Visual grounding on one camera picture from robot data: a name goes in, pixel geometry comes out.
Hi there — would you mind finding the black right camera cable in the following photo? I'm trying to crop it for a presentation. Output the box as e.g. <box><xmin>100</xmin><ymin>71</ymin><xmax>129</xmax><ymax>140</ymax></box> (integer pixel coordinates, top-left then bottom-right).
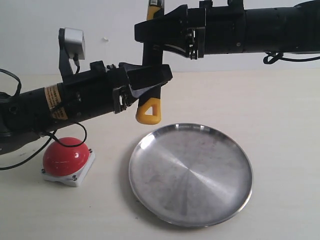
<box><xmin>262</xmin><ymin>51</ymin><xmax>320</xmax><ymax>65</ymax></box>

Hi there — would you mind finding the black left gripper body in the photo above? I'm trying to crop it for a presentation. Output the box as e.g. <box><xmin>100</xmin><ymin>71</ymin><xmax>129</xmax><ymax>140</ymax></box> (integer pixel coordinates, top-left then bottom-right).
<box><xmin>58</xmin><ymin>61</ymin><xmax>133</xmax><ymax>118</ymax></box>

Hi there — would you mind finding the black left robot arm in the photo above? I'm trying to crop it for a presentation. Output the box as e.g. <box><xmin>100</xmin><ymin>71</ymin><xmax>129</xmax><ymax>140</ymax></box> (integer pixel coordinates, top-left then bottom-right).
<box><xmin>0</xmin><ymin>61</ymin><xmax>173</xmax><ymax>155</ymax></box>

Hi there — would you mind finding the round steel plate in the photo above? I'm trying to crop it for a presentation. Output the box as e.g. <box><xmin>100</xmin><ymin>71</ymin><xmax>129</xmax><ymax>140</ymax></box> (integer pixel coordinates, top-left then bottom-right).
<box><xmin>128</xmin><ymin>123</ymin><xmax>254</xmax><ymax>228</ymax></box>

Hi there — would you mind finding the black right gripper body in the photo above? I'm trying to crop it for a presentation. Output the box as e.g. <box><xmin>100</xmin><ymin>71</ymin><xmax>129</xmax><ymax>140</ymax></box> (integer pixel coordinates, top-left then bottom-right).
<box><xmin>187</xmin><ymin>0</ymin><xmax>246</xmax><ymax>60</ymax></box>

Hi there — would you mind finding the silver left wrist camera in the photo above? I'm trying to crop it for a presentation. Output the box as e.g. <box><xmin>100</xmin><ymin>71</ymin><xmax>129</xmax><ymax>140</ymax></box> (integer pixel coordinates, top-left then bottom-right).
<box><xmin>58</xmin><ymin>27</ymin><xmax>87</xmax><ymax>83</ymax></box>

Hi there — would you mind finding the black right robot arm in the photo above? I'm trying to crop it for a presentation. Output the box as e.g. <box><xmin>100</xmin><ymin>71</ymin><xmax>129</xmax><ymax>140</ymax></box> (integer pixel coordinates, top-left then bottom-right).
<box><xmin>134</xmin><ymin>0</ymin><xmax>320</xmax><ymax>60</ymax></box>

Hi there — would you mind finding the yellow black claw hammer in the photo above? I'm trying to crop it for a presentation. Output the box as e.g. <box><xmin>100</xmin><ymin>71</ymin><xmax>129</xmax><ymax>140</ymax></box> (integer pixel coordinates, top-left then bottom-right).
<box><xmin>135</xmin><ymin>0</ymin><xmax>166</xmax><ymax>125</ymax></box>

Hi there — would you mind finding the black left camera cable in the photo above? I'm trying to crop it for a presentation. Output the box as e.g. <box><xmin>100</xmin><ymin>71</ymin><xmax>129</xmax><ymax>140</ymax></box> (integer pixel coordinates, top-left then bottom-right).
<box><xmin>0</xmin><ymin>56</ymin><xmax>88</xmax><ymax>171</ymax></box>

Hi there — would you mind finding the black camera cable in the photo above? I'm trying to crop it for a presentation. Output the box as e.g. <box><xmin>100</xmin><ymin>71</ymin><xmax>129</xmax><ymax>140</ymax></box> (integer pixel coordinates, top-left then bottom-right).
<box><xmin>262</xmin><ymin>51</ymin><xmax>320</xmax><ymax>65</ymax></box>
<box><xmin>0</xmin><ymin>56</ymin><xmax>88</xmax><ymax>171</ymax></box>

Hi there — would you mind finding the red dome button white base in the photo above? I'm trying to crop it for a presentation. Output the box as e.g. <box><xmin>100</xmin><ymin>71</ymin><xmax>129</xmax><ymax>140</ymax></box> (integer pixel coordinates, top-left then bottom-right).
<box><xmin>41</xmin><ymin>137</ymin><xmax>96</xmax><ymax>188</ymax></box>

